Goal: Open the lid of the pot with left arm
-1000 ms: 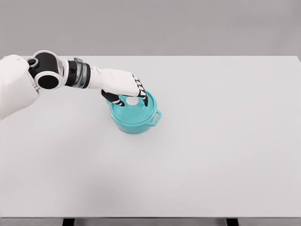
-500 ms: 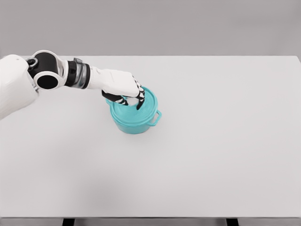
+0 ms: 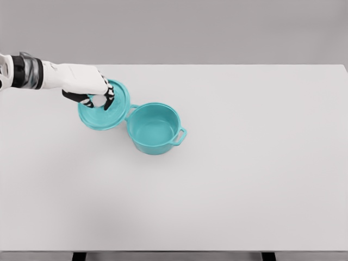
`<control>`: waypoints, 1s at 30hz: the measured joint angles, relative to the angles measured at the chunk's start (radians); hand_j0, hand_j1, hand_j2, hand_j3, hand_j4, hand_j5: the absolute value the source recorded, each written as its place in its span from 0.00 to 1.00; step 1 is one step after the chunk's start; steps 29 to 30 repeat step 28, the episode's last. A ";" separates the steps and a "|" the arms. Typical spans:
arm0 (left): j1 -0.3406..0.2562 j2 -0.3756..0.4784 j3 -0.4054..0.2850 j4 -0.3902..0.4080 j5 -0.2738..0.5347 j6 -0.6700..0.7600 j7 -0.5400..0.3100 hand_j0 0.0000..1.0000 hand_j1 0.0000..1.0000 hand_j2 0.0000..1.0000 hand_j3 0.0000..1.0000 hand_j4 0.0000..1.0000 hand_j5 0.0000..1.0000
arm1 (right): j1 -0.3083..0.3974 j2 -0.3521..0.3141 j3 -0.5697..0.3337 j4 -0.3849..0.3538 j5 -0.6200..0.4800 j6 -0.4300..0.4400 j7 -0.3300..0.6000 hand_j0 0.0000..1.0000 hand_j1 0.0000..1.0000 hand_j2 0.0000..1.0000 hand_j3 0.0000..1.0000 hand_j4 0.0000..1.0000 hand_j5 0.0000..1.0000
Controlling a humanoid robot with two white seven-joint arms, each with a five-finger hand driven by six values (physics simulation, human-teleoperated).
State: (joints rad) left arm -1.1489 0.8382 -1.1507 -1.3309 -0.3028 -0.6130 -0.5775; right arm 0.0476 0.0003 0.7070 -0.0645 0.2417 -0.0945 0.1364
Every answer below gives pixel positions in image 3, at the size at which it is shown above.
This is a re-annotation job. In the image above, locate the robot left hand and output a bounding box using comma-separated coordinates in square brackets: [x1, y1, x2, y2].
[57, 63, 115, 111]

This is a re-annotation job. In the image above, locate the teal pot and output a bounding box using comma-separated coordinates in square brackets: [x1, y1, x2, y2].
[124, 102, 188, 156]

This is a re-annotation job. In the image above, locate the teal pot lid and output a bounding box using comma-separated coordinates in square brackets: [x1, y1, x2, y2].
[77, 79, 130, 131]

